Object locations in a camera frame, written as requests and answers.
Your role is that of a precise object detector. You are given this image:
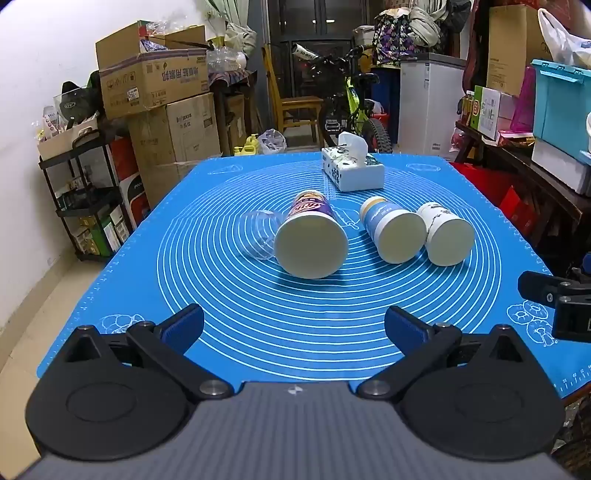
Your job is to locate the white and green carton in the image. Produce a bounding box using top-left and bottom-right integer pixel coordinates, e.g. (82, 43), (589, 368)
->
(478, 85), (514, 140)

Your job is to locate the wooden chair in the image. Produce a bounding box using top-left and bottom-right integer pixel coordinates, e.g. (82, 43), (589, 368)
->
(262, 44), (325, 145)

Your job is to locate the clear plastic cup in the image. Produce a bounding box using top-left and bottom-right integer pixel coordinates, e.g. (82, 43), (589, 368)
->
(238, 209), (284, 261)

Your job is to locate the blue silicone baking mat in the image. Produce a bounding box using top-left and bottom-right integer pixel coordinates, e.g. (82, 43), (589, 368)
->
(37, 154), (591, 407)

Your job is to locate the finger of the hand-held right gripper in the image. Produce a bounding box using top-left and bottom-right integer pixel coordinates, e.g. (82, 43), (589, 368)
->
(517, 271), (578, 306)

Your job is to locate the shallow cardboard tray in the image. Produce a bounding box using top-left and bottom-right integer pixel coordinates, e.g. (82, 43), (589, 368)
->
(38, 117), (100, 161)

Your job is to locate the red bag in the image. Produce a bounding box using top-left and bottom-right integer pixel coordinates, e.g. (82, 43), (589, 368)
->
(450, 161), (532, 232)

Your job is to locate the floral fabric bag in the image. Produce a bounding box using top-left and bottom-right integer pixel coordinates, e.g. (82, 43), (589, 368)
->
(373, 11), (417, 68)

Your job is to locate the large brown cardboard box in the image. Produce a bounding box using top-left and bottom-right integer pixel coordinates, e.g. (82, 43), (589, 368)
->
(127, 92), (222, 210)

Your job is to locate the purple paper cup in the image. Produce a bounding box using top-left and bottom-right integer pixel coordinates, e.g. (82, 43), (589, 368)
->
(274, 190), (349, 280)

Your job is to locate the red and white carton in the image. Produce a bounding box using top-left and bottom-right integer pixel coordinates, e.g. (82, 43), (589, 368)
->
(111, 136), (151, 232)

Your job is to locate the black shelf rack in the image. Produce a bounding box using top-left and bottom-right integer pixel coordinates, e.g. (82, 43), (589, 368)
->
(38, 124), (136, 264)

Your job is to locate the blue and white paper cup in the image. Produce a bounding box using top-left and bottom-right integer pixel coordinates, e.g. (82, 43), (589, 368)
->
(359, 196), (428, 265)

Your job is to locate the white storage box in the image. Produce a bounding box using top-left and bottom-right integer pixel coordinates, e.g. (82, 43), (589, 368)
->
(531, 137), (591, 197)

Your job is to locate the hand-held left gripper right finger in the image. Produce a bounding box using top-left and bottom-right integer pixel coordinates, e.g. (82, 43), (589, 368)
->
(356, 305), (528, 408)

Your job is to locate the yellow plastic bottle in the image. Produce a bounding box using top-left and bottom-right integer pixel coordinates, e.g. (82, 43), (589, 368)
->
(235, 134), (260, 157)

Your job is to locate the open printed cardboard box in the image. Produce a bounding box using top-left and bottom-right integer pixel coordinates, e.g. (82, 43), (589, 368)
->
(95, 21), (209, 121)

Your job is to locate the white chest freezer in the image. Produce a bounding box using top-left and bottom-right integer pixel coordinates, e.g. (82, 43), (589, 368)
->
(399, 53), (467, 160)

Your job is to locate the tall brown cardboard box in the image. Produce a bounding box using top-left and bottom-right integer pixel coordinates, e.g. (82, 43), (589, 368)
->
(487, 4), (555, 95)

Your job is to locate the black and yellow bicycle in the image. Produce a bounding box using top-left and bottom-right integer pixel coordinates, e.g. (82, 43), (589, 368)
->
(291, 41), (393, 155)

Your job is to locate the dark wooden side table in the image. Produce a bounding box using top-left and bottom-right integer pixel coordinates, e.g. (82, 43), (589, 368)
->
(455, 121), (591, 273)

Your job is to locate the white tissue box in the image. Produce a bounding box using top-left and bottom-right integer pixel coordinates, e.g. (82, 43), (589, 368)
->
(321, 131), (385, 191)

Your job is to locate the teal storage box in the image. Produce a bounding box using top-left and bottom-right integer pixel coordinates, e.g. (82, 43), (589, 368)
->
(530, 59), (591, 153)

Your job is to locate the pink gift bag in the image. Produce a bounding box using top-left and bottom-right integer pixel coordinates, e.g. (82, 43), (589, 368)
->
(512, 67), (537, 133)

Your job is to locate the white plastic bag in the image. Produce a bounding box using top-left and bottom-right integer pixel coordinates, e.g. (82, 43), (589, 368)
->
(538, 8), (591, 70)

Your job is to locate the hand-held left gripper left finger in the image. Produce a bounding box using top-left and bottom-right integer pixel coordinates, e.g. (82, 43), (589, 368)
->
(64, 304), (235, 408)

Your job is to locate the clear plastic bag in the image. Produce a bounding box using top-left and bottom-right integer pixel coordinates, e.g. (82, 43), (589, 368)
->
(259, 129), (287, 155)

